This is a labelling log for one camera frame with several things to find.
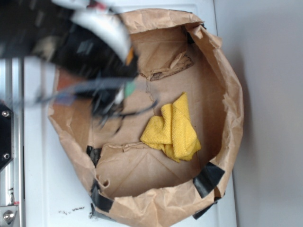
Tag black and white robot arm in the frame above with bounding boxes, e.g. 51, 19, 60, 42
0, 0, 150, 126

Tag green knitted ball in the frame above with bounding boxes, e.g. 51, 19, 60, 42
124, 82, 136, 98

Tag aluminium frame rail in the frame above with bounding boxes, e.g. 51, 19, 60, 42
0, 58, 26, 227

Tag white plastic tray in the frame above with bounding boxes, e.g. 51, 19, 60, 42
24, 0, 237, 227

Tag yellow crumpled cloth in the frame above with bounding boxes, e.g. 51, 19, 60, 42
140, 92, 202, 163

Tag black metal bracket plate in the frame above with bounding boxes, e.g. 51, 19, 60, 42
0, 101, 13, 171

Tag brown paper bag bin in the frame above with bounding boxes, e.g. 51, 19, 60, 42
49, 9, 244, 227

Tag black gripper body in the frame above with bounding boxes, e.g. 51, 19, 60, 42
35, 78, 159, 128

